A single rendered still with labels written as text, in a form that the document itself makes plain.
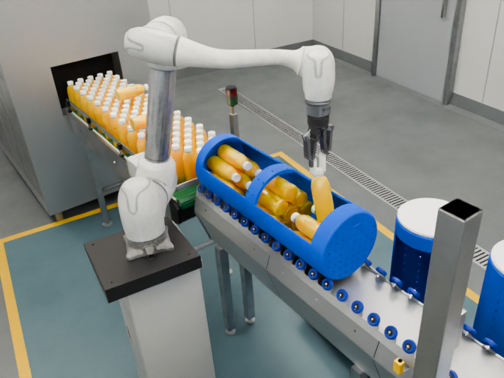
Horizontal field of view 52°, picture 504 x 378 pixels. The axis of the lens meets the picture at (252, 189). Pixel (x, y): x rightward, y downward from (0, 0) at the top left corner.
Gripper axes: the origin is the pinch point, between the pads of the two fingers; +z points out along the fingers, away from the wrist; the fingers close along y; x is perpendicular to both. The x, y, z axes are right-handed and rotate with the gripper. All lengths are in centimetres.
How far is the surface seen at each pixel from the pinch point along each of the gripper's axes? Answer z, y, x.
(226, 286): 99, -10, 61
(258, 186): 16.0, -10.8, 23.3
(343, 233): 18.0, -4.7, -19.0
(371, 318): 38, -12, -41
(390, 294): 42, 5, -34
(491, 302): 47, 34, -57
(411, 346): 37, -11, -57
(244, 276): 99, 2, 62
